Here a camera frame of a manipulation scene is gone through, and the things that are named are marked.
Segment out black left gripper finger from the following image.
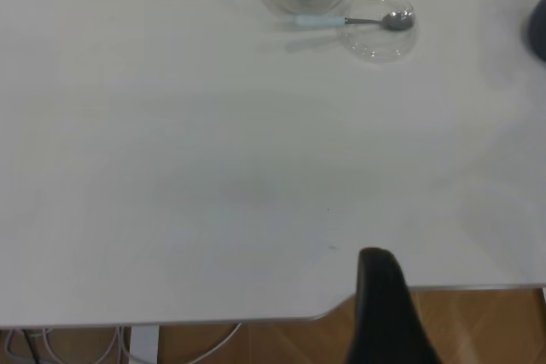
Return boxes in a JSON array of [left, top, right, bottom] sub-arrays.
[[344, 247, 444, 364]]

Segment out thin black floor cable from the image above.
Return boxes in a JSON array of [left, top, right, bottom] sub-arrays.
[[23, 329, 44, 364]]

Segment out dark grey ceramic mug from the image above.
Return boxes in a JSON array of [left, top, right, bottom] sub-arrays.
[[522, 0, 546, 69]]

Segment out round clear glass lid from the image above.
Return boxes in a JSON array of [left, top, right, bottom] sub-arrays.
[[340, 0, 418, 62]]

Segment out white table leg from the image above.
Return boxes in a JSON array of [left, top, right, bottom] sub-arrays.
[[130, 324, 161, 364]]

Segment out metal spoon with white handle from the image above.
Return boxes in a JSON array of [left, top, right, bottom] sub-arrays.
[[293, 11, 415, 32]]

